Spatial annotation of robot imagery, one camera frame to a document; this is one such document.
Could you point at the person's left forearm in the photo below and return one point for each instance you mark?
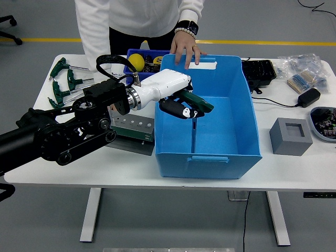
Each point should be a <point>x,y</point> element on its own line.
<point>191,13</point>

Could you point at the green grey hex key stand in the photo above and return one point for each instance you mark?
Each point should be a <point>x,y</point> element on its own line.
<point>136,124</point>

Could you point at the yellow floor tape line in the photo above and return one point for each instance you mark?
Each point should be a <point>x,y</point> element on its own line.
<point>262,42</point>

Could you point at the grey metal box under desk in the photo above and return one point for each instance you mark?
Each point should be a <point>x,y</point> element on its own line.
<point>236,195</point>

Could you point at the black office chair base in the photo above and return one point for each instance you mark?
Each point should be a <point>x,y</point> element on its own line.
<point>18,41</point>

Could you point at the pile of circuit parts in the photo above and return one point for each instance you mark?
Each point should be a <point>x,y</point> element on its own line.
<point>326,123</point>

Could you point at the yellow black tape measure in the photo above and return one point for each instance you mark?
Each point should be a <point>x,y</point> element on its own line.
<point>157,60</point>

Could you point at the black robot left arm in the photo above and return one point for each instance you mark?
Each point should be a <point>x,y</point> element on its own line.
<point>65,141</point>

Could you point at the black desk control panel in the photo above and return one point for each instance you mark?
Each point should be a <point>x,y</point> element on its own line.
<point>319,195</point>

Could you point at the black plastic tray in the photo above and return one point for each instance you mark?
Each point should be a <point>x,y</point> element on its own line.
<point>258,71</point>

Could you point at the person's left hand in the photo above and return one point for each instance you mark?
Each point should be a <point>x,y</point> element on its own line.
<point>186,47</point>

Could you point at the dark metal parts cluster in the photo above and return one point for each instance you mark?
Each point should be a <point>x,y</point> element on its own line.
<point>151,68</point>

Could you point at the grey block with square recess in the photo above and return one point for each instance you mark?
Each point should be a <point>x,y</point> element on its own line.
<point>288,147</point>

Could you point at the dark brown cylindrical part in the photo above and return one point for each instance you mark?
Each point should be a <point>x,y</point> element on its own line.
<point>148,58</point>

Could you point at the blue resistor strip bundle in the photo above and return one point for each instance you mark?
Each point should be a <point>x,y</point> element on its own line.
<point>296,82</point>

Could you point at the person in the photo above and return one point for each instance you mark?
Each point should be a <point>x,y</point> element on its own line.
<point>141,15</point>

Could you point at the white desk leg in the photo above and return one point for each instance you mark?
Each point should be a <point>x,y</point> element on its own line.
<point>278,218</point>
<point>90,215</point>

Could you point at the tan resistor strip bundle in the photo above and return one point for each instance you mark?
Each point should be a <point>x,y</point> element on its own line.
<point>309,76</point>

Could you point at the large light blue box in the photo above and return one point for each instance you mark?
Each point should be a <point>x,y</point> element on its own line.
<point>218,131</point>

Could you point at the black power adapter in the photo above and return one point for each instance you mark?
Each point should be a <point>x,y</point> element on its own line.
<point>309,97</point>

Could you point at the clear bag of blue components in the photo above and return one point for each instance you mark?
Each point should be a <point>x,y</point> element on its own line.
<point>302,61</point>

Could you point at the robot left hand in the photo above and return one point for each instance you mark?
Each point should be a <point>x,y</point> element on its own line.
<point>168,84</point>

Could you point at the yellow lemon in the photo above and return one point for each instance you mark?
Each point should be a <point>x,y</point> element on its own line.
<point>136,61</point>

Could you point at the grey-blue oval tray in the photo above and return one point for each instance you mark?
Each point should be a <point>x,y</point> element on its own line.
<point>315,131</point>

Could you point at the clear plastic bag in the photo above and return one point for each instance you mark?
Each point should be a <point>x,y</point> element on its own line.
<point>323,82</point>

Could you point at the small dark blue bin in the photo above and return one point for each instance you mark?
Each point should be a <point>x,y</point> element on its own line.
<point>147,51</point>

